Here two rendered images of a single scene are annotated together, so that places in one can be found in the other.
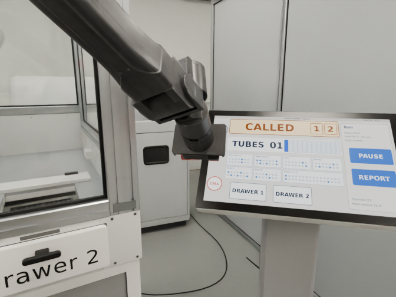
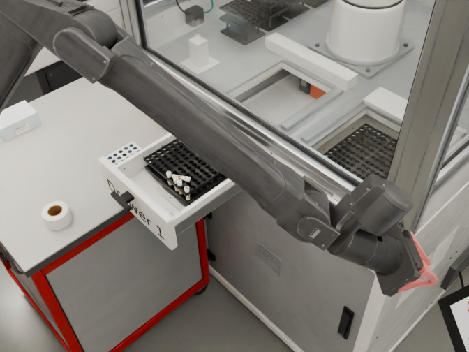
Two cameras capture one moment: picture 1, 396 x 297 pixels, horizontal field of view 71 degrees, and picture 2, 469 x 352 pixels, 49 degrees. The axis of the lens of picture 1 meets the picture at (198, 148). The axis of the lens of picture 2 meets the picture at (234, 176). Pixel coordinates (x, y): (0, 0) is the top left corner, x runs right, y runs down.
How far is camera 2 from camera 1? 0.70 m
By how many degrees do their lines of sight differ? 72
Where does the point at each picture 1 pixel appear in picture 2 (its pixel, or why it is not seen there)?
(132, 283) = (377, 289)
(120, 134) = (412, 160)
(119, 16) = (239, 165)
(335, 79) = not seen: outside the picture
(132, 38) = (247, 179)
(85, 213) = not seen: hidden behind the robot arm
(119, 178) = not seen: hidden behind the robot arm
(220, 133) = (403, 274)
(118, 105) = (421, 131)
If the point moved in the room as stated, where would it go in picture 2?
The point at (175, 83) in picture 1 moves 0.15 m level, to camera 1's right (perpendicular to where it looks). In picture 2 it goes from (286, 220) to (327, 316)
